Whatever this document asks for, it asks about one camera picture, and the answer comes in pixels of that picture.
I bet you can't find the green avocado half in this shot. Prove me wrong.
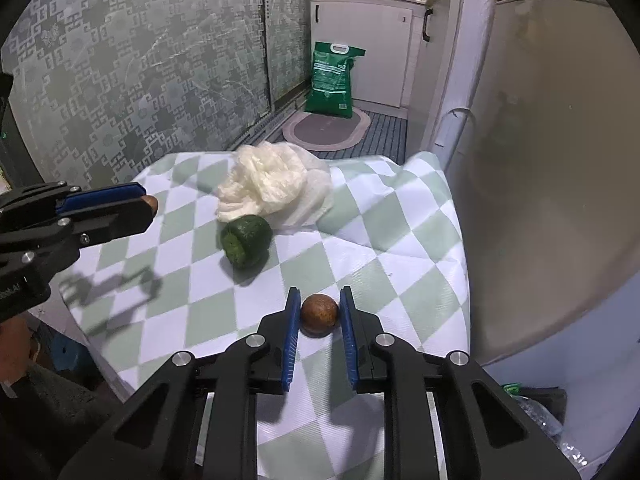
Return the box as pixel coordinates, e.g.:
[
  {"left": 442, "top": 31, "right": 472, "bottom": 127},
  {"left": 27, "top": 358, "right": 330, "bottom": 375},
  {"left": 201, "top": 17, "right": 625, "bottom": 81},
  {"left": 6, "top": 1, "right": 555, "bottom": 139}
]
[{"left": 220, "top": 214, "right": 273, "bottom": 270}]

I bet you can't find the brown round fruit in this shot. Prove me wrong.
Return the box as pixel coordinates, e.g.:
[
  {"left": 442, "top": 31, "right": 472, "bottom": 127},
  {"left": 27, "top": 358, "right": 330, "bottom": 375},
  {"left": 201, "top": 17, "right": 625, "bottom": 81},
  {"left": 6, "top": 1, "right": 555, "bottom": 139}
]
[
  {"left": 300, "top": 294, "right": 338, "bottom": 337},
  {"left": 141, "top": 195, "right": 158, "bottom": 216}
]

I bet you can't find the white plastic bag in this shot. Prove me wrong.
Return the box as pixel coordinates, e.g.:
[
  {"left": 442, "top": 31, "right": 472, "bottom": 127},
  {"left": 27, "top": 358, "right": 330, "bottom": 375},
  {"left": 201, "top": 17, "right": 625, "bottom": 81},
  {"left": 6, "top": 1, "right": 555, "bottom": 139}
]
[{"left": 216, "top": 141, "right": 333, "bottom": 230}]

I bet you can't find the trash bag with bottles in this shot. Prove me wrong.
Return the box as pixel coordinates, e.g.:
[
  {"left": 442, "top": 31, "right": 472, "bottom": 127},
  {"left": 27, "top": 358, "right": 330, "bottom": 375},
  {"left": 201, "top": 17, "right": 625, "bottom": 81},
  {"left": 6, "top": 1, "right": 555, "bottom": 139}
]
[{"left": 502, "top": 382, "right": 589, "bottom": 471}]

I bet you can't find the white kitchen cabinet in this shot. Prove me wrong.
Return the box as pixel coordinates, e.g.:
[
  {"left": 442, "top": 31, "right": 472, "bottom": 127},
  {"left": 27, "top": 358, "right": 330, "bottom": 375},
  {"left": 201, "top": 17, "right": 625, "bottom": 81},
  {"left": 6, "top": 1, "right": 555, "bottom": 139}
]
[{"left": 310, "top": 0, "right": 497, "bottom": 152}]

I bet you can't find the person's left hand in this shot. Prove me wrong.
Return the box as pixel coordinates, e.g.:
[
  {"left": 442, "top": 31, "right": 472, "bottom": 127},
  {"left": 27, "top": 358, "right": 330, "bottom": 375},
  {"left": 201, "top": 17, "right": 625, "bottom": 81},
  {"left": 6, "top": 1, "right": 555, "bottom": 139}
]
[{"left": 0, "top": 315, "right": 32, "bottom": 385}]

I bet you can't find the patterned glass sliding door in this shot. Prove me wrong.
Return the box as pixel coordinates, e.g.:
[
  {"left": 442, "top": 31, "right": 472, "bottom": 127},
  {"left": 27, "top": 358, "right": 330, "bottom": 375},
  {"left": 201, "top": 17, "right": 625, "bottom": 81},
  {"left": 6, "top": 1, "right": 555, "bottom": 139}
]
[{"left": 1, "top": 0, "right": 310, "bottom": 188}]

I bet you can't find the green white checkered tablecloth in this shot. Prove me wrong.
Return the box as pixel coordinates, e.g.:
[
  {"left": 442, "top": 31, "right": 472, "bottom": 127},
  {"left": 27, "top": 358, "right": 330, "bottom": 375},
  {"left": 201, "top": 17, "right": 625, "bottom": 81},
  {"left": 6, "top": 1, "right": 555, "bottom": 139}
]
[{"left": 61, "top": 152, "right": 470, "bottom": 479}]

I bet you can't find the oval grey floor mat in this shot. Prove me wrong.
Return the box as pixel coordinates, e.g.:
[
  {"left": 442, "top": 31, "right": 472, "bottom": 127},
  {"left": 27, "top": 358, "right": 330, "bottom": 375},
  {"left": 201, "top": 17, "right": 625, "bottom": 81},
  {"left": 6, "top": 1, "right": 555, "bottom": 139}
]
[{"left": 282, "top": 107, "right": 371, "bottom": 152}]

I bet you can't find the green rice bag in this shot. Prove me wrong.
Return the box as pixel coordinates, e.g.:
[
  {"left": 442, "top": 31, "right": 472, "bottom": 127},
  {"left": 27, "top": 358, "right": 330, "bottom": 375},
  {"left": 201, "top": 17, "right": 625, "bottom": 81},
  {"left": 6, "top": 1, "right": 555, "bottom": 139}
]
[{"left": 305, "top": 41, "right": 366, "bottom": 118}]

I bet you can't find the silver refrigerator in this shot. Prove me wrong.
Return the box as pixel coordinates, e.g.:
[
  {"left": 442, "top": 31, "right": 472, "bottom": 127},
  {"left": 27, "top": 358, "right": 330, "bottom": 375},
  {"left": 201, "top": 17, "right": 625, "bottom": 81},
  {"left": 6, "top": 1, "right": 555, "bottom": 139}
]
[{"left": 447, "top": 0, "right": 639, "bottom": 363}]

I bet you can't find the striped blue floor rug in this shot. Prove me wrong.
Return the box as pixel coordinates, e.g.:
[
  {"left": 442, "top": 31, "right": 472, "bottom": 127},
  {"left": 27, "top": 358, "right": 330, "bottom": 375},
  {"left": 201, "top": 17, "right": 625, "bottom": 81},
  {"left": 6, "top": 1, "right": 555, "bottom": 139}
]
[{"left": 268, "top": 112, "right": 407, "bottom": 165}]

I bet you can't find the white folded step stool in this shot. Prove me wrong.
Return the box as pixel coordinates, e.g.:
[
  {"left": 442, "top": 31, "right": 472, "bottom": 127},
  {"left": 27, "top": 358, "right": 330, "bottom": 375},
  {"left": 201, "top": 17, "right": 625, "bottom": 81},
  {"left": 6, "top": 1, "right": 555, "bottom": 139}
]
[{"left": 433, "top": 106, "right": 475, "bottom": 168}]

